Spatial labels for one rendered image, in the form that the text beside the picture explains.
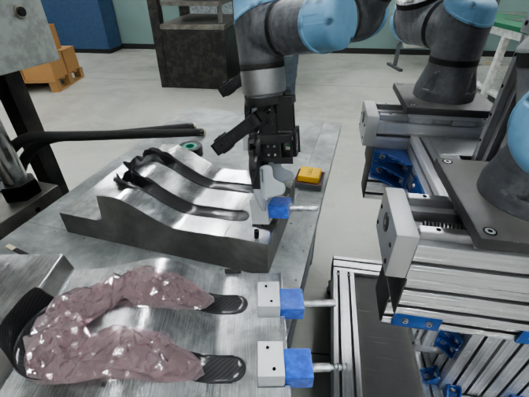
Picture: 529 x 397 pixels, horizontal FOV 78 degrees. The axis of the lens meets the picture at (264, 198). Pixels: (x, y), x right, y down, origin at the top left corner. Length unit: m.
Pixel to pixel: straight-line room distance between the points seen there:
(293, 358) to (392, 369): 0.84
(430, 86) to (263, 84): 0.55
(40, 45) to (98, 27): 6.30
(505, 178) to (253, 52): 0.41
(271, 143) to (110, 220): 0.40
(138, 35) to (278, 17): 7.42
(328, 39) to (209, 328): 0.45
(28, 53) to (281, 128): 0.92
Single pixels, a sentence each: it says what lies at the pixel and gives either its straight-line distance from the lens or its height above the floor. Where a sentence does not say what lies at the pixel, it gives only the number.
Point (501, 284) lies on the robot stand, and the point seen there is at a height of 0.92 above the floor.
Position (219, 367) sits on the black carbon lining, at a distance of 0.53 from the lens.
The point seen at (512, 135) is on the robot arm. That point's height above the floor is 1.19.
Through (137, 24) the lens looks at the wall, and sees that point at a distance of 7.86.
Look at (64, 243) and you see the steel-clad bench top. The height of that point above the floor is 0.80.
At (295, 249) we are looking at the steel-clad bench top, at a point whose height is 0.80.
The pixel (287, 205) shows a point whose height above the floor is 0.94.
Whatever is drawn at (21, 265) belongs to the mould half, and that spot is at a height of 0.91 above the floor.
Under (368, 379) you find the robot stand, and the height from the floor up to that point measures 0.21.
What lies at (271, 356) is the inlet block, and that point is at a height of 0.88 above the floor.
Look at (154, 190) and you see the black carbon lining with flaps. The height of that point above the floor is 0.91.
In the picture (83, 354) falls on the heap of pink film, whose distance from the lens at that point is 0.54.
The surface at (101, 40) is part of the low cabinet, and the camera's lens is 7.66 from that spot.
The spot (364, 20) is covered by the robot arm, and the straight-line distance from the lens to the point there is 0.58.
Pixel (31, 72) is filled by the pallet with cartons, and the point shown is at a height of 0.26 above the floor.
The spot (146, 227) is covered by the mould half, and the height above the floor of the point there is 0.87.
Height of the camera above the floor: 1.31
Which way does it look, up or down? 35 degrees down
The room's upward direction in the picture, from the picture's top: straight up
